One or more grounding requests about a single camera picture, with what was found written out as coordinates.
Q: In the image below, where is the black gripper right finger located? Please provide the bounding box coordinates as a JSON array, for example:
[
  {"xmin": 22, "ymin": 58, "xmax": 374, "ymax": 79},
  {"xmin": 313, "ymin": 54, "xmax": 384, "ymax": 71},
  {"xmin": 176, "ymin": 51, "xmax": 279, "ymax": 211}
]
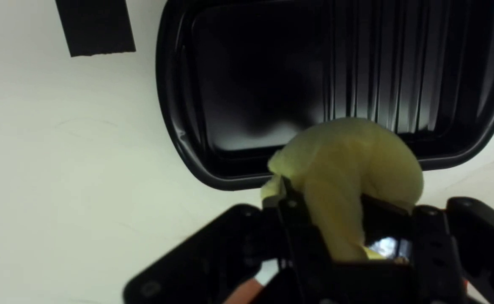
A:
[{"xmin": 360, "ymin": 194, "xmax": 467, "ymax": 304}]

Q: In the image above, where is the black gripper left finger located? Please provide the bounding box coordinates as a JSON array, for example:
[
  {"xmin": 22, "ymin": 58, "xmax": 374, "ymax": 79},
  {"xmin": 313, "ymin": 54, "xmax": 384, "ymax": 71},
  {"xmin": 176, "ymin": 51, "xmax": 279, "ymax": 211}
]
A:
[{"xmin": 262, "ymin": 176, "xmax": 342, "ymax": 304}]

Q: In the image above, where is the yellow banana plushy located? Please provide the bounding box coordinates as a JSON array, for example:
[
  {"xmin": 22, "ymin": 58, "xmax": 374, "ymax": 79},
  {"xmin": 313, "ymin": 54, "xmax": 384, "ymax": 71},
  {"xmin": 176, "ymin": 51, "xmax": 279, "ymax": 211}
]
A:
[{"xmin": 259, "ymin": 117, "xmax": 426, "ymax": 264}]

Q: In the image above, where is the black ribbed plastic tray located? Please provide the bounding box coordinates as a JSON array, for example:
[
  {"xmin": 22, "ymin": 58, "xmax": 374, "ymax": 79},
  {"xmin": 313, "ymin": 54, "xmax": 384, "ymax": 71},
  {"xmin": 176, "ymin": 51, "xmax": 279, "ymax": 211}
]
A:
[{"xmin": 154, "ymin": 0, "xmax": 494, "ymax": 193}]

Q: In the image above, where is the black tape patch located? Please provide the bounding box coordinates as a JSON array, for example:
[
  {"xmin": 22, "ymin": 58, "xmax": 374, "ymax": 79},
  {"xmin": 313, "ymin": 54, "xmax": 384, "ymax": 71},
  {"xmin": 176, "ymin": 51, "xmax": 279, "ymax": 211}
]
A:
[{"xmin": 54, "ymin": 0, "xmax": 137, "ymax": 59}]

